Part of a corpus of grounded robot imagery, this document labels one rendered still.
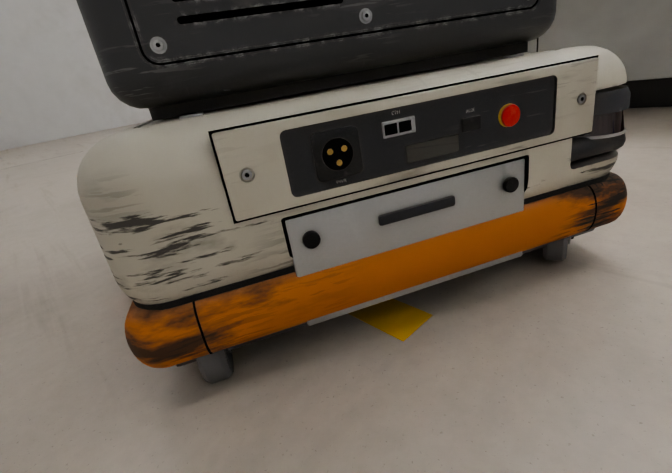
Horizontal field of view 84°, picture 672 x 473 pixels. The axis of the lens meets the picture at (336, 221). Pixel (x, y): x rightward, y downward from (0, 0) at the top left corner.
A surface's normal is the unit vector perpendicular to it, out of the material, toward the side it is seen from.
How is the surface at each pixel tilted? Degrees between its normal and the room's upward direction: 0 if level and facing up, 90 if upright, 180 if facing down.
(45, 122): 90
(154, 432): 0
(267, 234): 90
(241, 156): 90
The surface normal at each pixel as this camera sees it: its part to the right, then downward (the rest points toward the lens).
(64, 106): 0.67, 0.17
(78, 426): -0.16, -0.92
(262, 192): 0.29, 0.31
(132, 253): 0.01, 0.37
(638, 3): -0.72, 0.36
